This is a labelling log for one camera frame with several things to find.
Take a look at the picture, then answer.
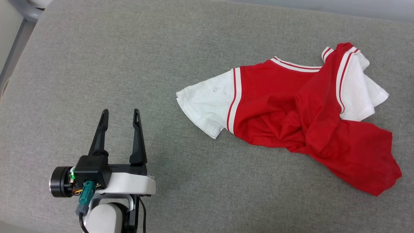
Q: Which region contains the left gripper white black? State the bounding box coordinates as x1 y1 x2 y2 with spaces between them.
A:
49 109 156 198

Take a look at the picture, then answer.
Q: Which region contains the red and white t-shirt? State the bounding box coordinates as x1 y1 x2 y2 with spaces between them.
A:
176 42 402 197

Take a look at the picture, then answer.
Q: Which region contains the left black cable teal plug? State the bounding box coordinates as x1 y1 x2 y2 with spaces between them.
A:
75 181 147 233

